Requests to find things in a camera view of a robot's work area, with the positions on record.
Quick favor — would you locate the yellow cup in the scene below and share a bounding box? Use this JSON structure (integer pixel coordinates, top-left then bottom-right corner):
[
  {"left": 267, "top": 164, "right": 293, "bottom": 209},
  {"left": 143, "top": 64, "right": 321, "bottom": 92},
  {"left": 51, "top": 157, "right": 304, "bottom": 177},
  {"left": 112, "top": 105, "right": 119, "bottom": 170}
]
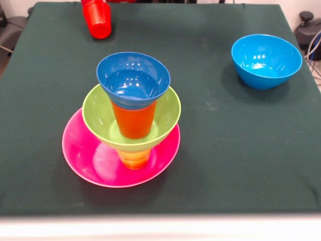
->
[{"left": 116, "top": 147, "right": 152, "bottom": 170}]

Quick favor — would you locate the bundle of cables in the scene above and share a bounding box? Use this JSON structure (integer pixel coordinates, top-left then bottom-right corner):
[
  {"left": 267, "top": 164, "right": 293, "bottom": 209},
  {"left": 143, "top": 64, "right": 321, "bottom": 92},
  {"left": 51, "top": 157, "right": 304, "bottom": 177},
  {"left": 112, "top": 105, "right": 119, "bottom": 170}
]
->
[{"left": 304, "top": 30, "right": 321, "bottom": 87}]

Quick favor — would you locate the dark green table cloth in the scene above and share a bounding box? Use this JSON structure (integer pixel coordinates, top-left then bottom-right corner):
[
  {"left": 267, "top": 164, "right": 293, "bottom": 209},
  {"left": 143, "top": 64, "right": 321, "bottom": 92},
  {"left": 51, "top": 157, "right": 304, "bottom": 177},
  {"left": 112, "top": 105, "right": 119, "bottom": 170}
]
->
[{"left": 0, "top": 2, "right": 321, "bottom": 216}]

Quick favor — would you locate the light blue bowl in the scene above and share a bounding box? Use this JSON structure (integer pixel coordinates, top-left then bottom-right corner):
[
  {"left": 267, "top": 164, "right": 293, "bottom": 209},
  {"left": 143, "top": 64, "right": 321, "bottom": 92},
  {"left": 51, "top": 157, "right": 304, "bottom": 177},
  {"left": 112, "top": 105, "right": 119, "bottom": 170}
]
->
[{"left": 231, "top": 34, "right": 303, "bottom": 90}]

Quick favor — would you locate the large pink bowl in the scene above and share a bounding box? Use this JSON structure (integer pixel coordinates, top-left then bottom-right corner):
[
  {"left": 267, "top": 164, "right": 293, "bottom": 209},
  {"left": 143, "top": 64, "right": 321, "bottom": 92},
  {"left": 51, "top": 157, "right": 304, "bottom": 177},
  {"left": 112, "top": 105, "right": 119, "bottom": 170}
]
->
[{"left": 61, "top": 107, "right": 181, "bottom": 189}]

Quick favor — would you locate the green bowl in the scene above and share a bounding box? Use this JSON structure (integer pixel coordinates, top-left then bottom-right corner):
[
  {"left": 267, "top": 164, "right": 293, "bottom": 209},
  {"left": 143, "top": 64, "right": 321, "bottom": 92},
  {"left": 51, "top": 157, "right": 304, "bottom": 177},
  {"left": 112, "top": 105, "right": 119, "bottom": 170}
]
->
[{"left": 82, "top": 83, "right": 182, "bottom": 153}]

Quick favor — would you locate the black chair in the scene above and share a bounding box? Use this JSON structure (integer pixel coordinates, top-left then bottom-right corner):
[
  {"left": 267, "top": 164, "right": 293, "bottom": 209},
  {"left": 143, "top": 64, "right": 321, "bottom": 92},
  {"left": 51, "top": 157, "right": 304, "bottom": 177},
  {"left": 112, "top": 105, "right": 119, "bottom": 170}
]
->
[
  {"left": 293, "top": 11, "right": 321, "bottom": 53},
  {"left": 0, "top": 5, "right": 28, "bottom": 53}
]

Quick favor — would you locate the small dark blue bowl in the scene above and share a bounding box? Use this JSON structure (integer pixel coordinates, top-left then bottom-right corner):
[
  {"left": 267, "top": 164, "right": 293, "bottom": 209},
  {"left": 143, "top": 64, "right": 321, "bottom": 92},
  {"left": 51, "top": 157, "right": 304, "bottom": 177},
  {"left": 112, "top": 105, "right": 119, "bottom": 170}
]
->
[{"left": 96, "top": 51, "right": 172, "bottom": 110}]

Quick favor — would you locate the orange cup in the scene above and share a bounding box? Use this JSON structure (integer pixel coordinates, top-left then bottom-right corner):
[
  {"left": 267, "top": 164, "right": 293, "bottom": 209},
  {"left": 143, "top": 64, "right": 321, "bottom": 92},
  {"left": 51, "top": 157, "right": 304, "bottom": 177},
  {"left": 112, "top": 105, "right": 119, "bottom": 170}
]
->
[{"left": 111, "top": 101, "right": 157, "bottom": 140}]

